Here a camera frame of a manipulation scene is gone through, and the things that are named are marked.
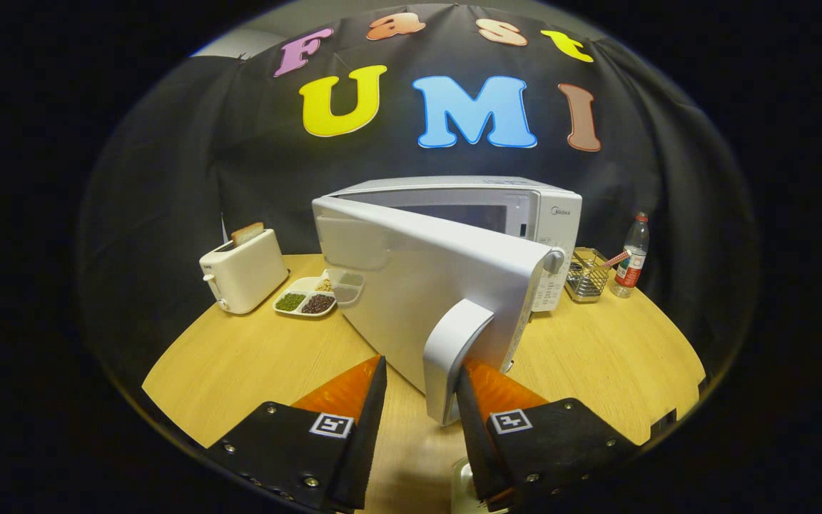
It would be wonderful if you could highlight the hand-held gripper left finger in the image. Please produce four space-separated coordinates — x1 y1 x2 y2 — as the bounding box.
205 355 388 513

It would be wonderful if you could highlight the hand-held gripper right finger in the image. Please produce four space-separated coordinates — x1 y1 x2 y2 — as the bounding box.
455 359 640 513

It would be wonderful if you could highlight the white microwave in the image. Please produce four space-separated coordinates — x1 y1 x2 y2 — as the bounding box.
311 176 584 426

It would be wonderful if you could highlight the pale square plate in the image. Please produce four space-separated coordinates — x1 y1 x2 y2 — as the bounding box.
452 460 490 514

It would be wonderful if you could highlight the white divided tray of beans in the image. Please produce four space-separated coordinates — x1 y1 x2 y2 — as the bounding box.
273 270 365 318

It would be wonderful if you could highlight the white toaster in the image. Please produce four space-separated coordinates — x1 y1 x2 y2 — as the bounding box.
199 228 290 316

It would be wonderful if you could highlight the toast slice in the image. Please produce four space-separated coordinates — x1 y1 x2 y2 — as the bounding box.
230 222 266 248

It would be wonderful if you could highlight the clear plastic water bottle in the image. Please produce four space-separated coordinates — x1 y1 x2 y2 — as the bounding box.
611 212 650 298

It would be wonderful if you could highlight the black backdrop cloth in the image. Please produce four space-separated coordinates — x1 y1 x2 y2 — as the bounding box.
76 4 761 400

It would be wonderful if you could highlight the metal wire basket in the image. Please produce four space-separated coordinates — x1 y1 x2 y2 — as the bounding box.
565 247 615 304

